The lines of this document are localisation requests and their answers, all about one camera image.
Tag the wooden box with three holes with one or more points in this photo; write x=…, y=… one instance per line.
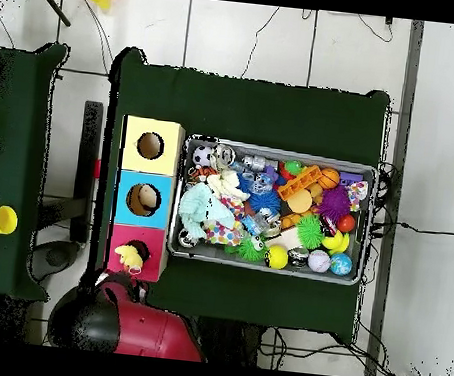
x=131, y=158

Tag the yellow plush duck toy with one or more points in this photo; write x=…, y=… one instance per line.
x=127, y=256

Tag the white baseball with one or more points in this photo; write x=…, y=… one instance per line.
x=319, y=261

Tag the dark green table cloth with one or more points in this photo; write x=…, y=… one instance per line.
x=251, y=106
x=15, y=133

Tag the green tentacle puffer ball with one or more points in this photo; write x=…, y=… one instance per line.
x=309, y=231

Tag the black rod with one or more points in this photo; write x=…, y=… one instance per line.
x=53, y=3

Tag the orange basketball toy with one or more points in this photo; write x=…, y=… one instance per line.
x=328, y=178

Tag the blue globe ball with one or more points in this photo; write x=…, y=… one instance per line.
x=341, y=264

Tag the black flat panel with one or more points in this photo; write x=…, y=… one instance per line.
x=87, y=169

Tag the black and white soccer ball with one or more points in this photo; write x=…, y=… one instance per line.
x=202, y=155

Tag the purple spiky ball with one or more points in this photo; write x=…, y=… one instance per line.
x=334, y=203

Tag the mint green cloth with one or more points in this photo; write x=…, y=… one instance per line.
x=198, y=209

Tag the cream white cloth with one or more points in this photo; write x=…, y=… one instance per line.
x=227, y=184

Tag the yellow smiley ball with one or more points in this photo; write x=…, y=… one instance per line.
x=276, y=257

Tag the shallow metal mesh bin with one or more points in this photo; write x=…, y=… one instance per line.
x=223, y=261

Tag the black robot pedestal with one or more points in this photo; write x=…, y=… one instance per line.
x=230, y=345

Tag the orange plastic building block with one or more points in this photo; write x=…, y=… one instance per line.
x=298, y=181

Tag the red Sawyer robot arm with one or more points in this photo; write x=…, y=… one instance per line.
x=148, y=328

